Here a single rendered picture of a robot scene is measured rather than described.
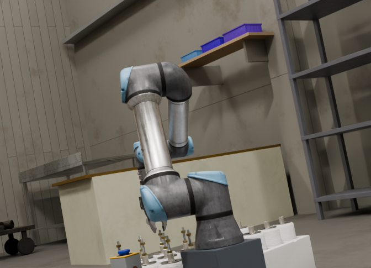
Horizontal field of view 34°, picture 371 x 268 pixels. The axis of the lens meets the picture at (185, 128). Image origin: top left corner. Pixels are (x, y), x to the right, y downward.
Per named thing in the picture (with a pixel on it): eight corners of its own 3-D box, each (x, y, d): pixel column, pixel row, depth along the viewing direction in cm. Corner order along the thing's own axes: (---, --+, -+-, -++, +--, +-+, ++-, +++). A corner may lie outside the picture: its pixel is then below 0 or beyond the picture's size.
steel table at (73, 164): (80, 236, 907) (68, 165, 917) (153, 230, 740) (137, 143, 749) (30, 247, 861) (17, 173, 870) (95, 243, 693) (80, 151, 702)
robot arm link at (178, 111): (190, 50, 205) (188, 140, 242) (158, 54, 203) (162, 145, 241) (199, 74, 198) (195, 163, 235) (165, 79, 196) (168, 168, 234)
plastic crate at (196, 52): (211, 57, 656) (209, 49, 656) (196, 58, 644) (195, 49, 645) (195, 64, 679) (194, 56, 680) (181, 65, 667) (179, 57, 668)
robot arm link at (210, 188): (237, 209, 181) (228, 164, 182) (193, 218, 179) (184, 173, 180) (228, 209, 193) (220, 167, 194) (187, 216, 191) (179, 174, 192)
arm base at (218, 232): (254, 238, 184) (248, 206, 185) (216, 250, 175) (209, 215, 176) (223, 240, 196) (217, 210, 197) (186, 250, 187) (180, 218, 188)
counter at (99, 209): (295, 215, 584) (280, 143, 590) (100, 266, 459) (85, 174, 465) (250, 219, 637) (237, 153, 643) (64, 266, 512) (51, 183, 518)
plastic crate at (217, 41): (237, 46, 622) (235, 36, 623) (221, 46, 608) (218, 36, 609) (218, 54, 648) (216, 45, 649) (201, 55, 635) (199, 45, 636)
